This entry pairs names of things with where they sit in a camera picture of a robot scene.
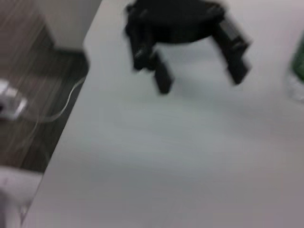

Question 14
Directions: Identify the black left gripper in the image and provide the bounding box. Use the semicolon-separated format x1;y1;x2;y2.
123;0;253;95

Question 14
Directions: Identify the clear green-label water bottle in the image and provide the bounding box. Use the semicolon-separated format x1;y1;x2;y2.
285;32;304;105

